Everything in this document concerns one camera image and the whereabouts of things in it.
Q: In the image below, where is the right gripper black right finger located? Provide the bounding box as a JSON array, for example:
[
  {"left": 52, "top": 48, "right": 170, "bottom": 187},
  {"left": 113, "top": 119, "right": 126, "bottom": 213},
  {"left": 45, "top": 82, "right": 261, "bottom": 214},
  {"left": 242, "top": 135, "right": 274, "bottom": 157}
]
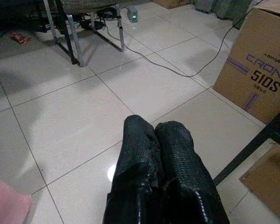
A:
[{"left": 154, "top": 120, "right": 231, "bottom": 224}]

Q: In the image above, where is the purple printed cardboard box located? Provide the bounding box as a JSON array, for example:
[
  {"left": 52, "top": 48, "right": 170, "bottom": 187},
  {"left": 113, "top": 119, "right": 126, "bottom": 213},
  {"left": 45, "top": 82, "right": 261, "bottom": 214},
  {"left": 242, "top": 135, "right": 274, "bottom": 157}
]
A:
[{"left": 212, "top": 6, "right": 280, "bottom": 126}]

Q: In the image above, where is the pink square pillow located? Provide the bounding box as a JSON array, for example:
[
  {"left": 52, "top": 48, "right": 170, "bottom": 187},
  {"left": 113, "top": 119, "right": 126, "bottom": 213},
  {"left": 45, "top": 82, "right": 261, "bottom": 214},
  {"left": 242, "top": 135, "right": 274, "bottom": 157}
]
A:
[{"left": 0, "top": 174, "right": 33, "bottom": 224}]

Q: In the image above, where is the flat cardboard sheet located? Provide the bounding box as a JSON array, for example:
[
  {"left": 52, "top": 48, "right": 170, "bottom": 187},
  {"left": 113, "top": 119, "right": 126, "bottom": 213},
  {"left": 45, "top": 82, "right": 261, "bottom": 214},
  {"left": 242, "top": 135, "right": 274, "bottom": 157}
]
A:
[{"left": 239, "top": 144, "right": 280, "bottom": 224}]

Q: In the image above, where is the black metal frame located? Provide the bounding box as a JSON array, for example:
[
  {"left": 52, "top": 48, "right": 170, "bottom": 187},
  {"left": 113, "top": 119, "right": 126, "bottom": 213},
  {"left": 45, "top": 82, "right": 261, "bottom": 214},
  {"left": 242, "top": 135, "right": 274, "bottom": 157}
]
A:
[{"left": 213, "top": 109, "right": 280, "bottom": 186}]

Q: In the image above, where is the plain brown cardboard box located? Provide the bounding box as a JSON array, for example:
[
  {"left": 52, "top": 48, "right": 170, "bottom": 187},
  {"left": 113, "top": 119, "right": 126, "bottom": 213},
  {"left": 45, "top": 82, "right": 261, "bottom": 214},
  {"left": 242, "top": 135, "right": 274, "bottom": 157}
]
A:
[{"left": 151, "top": 0, "right": 190, "bottom": 10}]

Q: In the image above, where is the grey floor cable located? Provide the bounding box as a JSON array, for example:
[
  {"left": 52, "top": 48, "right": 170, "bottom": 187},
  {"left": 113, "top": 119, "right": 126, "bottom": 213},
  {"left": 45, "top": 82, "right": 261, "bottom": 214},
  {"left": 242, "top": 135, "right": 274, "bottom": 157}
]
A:
[{"left": 106, "top": 0, "right": 266, "bottom": 77}]

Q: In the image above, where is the white power adapter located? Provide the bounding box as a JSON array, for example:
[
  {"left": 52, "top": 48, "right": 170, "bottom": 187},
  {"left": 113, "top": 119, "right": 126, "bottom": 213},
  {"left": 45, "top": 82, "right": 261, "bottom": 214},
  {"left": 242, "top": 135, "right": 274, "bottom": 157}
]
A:
[{"left": 127, "top": 6, "right": 139, "bottom": 23}]

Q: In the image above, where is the chrome framed chair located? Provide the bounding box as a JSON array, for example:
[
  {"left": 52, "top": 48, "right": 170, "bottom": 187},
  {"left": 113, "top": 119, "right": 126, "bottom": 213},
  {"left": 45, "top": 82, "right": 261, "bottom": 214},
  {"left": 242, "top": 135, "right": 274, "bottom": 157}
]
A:
[{"left": 35, "top": 0, "right": 126, "bottom": 68}]

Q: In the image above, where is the red snack wrapper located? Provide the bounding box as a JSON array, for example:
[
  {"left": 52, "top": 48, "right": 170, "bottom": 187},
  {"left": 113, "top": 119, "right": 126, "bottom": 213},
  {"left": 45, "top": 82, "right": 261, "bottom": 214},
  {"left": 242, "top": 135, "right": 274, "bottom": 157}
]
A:
[{"left": 9, "top": 31, "right": 30, "bottom": 45}]

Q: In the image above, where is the black floor cable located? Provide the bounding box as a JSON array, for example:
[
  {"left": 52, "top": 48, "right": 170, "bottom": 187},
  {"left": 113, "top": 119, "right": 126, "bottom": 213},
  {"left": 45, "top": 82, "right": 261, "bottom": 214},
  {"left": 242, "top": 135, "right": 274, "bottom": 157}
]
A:
[{"left": 79, "top": 7, "right": 119, "bottom": 31}]

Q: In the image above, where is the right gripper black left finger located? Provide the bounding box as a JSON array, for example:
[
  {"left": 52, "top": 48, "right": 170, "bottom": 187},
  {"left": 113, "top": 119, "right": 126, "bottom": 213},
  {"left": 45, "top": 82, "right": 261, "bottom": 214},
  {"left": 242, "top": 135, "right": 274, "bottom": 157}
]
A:
[{"left": 102, "top": 114, "right": 164, "bottom": 224}]

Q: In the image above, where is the grey green curtain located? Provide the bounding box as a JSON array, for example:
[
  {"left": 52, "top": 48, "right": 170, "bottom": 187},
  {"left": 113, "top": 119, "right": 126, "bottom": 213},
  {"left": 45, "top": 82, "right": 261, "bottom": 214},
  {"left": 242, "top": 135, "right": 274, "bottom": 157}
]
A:
[{"left": 193, "top": 0, "right": 256, "bottom": 21}]

